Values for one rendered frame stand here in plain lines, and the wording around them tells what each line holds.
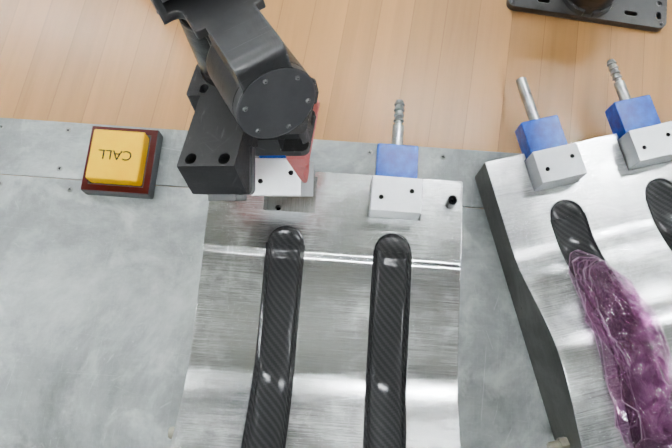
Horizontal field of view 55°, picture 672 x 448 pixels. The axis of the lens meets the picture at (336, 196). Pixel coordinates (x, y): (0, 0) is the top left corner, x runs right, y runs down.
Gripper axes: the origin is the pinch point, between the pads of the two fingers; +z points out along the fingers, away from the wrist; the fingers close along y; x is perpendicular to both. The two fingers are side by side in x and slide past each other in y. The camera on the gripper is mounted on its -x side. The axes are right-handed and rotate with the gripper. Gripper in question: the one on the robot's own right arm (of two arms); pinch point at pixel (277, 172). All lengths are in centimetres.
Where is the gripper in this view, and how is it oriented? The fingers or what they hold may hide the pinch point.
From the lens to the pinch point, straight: 62.1
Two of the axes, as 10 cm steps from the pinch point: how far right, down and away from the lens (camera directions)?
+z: 1.6, 5.9, 7.9
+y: 9.8, 0.1, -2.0
